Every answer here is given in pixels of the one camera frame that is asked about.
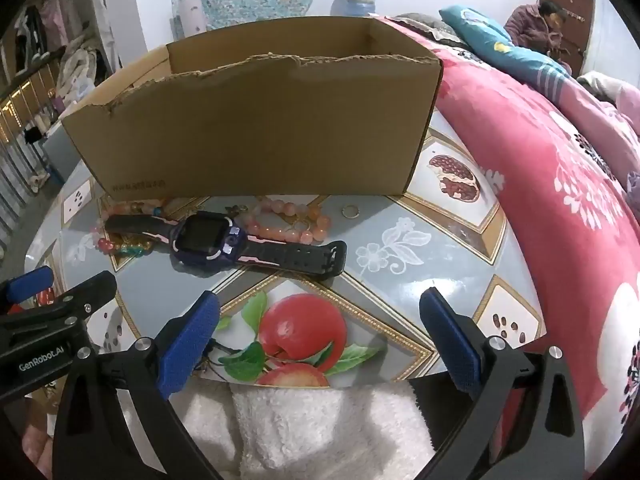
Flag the white fluffy garment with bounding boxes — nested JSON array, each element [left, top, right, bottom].
[[180, 380, 436, 480]]

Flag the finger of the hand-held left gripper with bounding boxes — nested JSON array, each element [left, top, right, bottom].
[[0, 266, 55, 306], [0, 270, 118, 347]]

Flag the red floral blanket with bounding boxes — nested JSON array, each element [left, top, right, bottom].
[[372, 15, 640, 476]]

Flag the purple black smartwatch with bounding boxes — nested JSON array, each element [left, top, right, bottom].
[[104, 210, 348, 281]]

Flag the pink bead bracelet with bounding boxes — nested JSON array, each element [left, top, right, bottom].
[[243, 196, 333, 245]]

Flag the metal railing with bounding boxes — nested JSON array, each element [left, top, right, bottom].
[[0, 55, 76, 241]]

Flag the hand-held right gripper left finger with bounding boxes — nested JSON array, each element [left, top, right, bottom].
[[52, 290, 224, 480]]

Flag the dark hanging jacket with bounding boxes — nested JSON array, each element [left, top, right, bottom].
[[14, 4, 52, 68]]

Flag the blue patterned pillow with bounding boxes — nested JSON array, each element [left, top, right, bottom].
[[439, 5, 571, 98]]

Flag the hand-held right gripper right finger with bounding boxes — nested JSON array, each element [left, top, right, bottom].
[[419, 287, 587, 480]]

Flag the grey cushion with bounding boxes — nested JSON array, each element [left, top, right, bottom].
[[395, 11, 481, 56]]

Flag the white floral hanging garment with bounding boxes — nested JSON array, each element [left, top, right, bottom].
[[55, 35, 115, 97]]

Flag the brown cardboard box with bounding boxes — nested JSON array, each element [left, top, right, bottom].
[[59, 14, 445, 198]]

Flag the multicolour bead bracelet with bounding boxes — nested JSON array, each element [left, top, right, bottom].
[[89, 199, 173, 258]]

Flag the pink hanging garment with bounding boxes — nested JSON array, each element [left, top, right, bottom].
[[40, 0, 81, 41]]

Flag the pink quilt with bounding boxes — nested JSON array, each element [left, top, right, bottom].
[[557, 70, 640, 176]]

